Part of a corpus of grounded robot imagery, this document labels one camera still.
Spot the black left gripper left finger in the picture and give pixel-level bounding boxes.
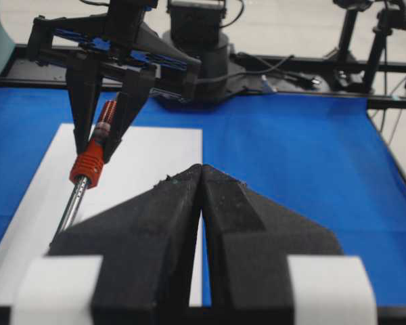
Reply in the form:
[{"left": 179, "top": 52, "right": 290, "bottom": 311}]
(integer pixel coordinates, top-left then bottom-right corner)
[{"left": 48, "top": 165, "right": 202, "bottom": 324}]

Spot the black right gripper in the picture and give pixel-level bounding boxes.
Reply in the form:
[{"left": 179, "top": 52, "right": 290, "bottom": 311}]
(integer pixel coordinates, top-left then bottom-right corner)
[{"left": 27, "top": 1, "right": 200, "bottom": 160}]

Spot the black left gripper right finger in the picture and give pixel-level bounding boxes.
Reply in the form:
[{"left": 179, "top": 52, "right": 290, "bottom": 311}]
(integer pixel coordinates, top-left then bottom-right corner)
[{"left": 200, "top": 165, "right": 343, "bottom": 324}]

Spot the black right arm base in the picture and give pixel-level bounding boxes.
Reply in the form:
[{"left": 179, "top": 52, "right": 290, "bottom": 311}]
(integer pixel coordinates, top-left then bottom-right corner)
[{"left": 162, "top": 1, "right": 277, "bottom": 104}]

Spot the white foam board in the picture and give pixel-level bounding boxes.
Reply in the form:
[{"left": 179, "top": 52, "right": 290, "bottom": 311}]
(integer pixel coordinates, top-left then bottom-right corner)
[{"left": 0, "top": 124, "right": 202, "bottom": 305}]

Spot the blue table mat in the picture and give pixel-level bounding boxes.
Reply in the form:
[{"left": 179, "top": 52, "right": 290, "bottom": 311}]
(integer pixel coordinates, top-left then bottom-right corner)
[{"left": 0, "top": 88, "right": 406, "bottom": 306}]

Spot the black table frame rail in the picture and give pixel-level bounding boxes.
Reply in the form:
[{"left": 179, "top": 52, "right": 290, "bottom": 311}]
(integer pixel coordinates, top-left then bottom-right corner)
[{"left": 0, "top": 45, "right": 406, "bottom": 110}]

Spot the black cable on rail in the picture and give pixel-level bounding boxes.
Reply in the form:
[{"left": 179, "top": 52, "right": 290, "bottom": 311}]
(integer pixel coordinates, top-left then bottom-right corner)
[{"left": 229, "top": 52, "right": 321, "bottom": 89}]

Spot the black camera tripod stand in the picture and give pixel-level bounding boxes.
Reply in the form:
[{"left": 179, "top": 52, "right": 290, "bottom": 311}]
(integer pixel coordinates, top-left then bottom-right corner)
[{"left": 324, "top": 0, "right": 373, "bottom": 92}]

